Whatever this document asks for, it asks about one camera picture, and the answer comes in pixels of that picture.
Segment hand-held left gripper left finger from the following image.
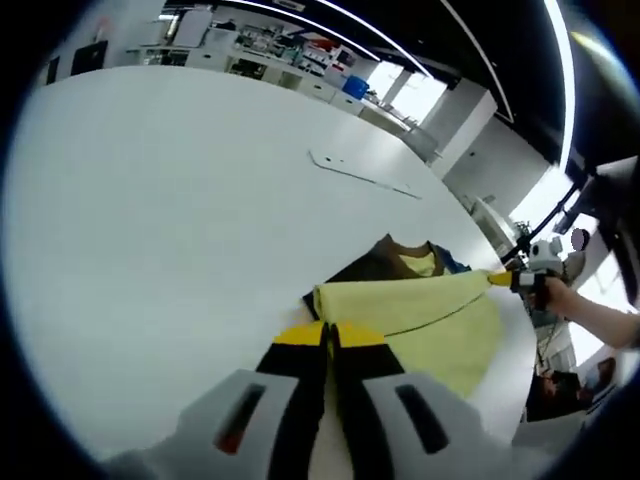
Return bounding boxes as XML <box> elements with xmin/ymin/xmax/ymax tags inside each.
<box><xmin>172</xmin><ymin>321</ymin><xmax>332</xmax><ymax>480</ymax></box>

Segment black box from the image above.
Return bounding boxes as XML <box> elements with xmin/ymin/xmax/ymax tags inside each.
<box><xmin>70</xmin><ymin>40</ymin><xmax>109</xmax><ymax>77</ymax></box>

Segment black stand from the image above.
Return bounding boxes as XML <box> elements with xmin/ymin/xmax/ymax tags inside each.
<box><xmin>499</xmin><ymin>158</ymin><xmax>640</xmax><ymax>307</ymax></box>

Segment person's right hand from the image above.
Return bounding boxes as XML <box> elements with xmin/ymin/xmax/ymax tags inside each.
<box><xmin>533</xmin><ymin>276</ymin><xmax>577</xmax><ymax>315</ymax></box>

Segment clear template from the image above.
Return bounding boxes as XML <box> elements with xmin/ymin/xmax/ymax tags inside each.
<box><xmin>306</xmin><ymin>149</ymin><xmax>424</xmax><ymax>201</ymax></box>

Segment ceiling light strip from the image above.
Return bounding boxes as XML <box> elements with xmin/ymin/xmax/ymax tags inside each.
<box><xmin>543</xmin><ymin>0</ymin><xmax>577</xmax><ymax>167</ymax></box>

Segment blue bin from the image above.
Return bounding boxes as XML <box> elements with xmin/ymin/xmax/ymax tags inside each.
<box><xmin>341</xmin><ymin>74</ymin><xmax>371</xmax><ymax>99</ymax></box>

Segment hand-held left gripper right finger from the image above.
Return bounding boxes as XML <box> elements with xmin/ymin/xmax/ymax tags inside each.
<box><xmin>329</xmin><ymin>321</ymin><xmax>484</xmax><ymax>480</ymax></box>

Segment white storage counter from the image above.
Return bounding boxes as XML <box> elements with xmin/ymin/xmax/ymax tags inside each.
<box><xmin>124</xmin><ymin>9</ymin><xmax>372</xmax><ymax>114</ymax></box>

